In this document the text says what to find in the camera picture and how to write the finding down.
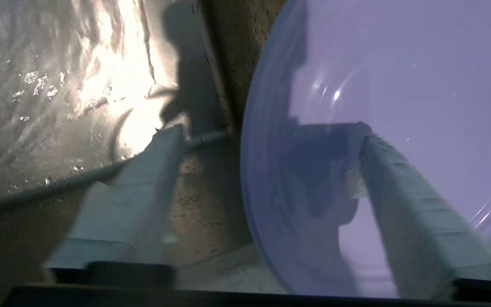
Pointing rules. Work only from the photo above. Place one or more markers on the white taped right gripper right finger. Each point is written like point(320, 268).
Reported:
point(416, 221)

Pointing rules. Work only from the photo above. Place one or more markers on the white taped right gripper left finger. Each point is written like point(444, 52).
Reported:
point(130, 213)

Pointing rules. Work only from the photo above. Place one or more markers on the purple plate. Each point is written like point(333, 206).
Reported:
point(420, 76)

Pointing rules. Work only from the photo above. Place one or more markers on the stainless steel sink basin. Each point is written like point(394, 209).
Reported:
point(36, 106)

